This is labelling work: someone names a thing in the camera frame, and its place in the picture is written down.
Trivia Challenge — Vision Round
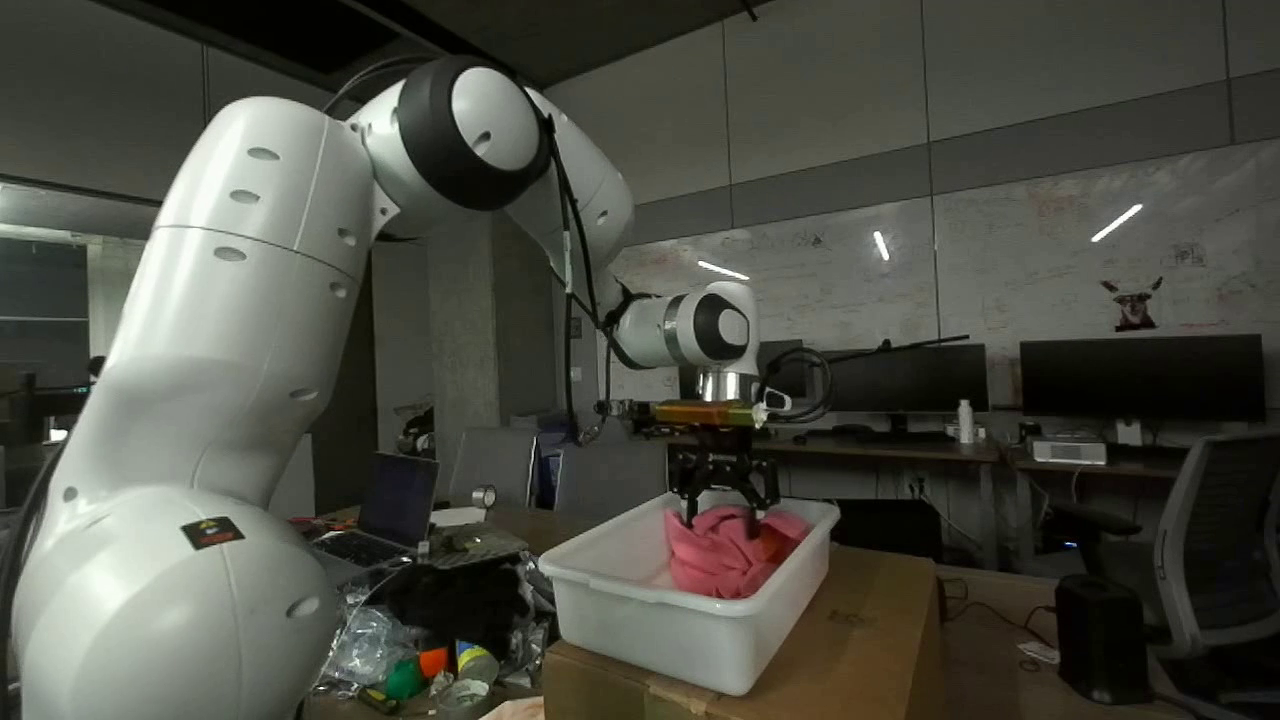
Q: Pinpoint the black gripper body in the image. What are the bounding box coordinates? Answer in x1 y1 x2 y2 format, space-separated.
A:
669 442 784 498

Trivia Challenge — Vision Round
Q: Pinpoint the pink shirt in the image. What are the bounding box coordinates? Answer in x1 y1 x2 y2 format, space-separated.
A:
661 498 813 598

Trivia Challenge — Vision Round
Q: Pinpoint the white plastic basket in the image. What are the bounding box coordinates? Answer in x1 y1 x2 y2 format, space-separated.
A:
535 485 845 699

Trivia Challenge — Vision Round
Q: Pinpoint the dark grey chair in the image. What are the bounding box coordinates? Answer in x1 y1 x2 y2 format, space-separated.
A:
547 437 674 521

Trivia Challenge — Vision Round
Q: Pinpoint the long wooden desk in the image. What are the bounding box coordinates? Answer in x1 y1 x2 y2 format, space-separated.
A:
765 437 1193 485

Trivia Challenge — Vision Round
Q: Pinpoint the brown cardboard box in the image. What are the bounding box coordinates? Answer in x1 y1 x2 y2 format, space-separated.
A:
535 538 943 720

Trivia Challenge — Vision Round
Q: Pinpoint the white tape roll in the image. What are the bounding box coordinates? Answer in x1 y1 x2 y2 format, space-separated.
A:
430 498 494 533

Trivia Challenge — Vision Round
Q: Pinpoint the black case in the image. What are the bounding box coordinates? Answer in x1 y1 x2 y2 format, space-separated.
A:
379 533 535 659

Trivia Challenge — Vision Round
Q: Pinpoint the yellow green tennis ball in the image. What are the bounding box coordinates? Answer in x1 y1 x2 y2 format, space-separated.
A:
452 638 506 689

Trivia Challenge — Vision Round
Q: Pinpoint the flat white desk box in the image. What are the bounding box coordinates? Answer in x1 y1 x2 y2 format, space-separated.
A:
1029 437 1111 471

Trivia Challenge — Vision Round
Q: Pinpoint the small green toy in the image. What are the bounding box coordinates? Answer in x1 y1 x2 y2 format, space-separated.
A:
379 654 432 709

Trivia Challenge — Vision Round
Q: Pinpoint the crumpled clear plastic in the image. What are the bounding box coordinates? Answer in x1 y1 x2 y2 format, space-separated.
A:
315 582 403 694

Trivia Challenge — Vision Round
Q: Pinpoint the black floor speaker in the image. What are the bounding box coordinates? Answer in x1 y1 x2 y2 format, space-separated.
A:
1052 573 1158 709

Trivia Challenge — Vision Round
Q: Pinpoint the wide black computer monitor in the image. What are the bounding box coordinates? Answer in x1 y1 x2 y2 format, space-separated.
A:
1018 330 1270 426

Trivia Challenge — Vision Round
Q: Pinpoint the grey mesh office chair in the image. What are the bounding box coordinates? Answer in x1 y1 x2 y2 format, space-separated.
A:
1148 426 1280 710

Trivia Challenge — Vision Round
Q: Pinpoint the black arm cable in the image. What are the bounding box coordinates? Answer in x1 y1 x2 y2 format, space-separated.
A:
535 104 832 453

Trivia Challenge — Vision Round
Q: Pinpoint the small wall sticker figure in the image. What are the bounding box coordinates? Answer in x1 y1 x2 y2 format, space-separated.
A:
1095 271 1174 337

